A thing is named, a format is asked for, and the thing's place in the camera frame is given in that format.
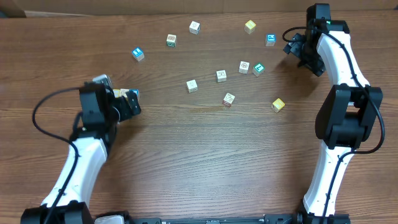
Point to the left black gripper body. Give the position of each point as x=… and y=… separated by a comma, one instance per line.
x=123, y=109

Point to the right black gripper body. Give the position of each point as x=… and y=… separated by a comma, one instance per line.
x=305, y=51

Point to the white X letter block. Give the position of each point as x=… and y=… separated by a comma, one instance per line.
x=123, y=92

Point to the blue L block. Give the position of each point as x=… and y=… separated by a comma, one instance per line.
x=136, y=91

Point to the yellow block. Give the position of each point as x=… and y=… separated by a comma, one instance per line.
x=250, y=27
x=116, y=93
x=277, y=105

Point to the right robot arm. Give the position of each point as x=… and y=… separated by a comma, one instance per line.
x=346, y=117

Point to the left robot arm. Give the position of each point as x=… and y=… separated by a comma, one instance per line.
x=93, y=134

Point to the blue top block upper right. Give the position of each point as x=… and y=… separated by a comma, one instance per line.
x=270, y=40

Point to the green seven block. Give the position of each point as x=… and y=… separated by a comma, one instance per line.
x=258, y=69

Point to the blue top block far left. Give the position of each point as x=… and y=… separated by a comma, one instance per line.
x=138, y=54

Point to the white picture block right centre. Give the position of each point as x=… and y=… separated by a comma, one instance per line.
x=243, y=67

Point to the white picture block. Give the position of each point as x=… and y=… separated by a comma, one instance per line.
x=243, y=67
x=221, y=76

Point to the plain white block centre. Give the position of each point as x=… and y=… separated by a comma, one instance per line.
x=192, y=86

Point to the green letter block upper left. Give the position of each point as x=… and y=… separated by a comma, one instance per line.
x=171, y=40

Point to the red edged picture block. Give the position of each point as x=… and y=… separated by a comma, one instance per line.
x=228, y=100

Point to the white block top centre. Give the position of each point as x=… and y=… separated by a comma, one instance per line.
x=194, y=27

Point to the cardboard back wall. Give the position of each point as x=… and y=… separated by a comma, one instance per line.
x=24, y=8

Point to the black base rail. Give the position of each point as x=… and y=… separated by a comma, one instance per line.
x=125, y=218

